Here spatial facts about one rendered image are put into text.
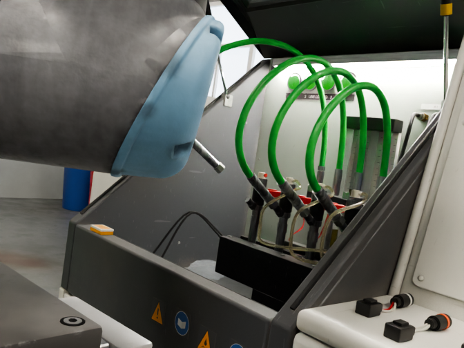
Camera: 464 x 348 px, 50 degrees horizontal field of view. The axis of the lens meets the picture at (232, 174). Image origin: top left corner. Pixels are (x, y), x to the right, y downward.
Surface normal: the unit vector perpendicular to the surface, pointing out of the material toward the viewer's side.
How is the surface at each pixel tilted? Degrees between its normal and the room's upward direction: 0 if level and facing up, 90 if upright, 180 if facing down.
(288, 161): 90
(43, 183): 90
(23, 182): 90
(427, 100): 90
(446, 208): 76
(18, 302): 0
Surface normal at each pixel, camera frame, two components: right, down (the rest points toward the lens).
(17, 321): 0.15, -0.99
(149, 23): 0.48, -0.06
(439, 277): -0.68, -0.31
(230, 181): 0.66, 0.14
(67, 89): 0.10, 0.23
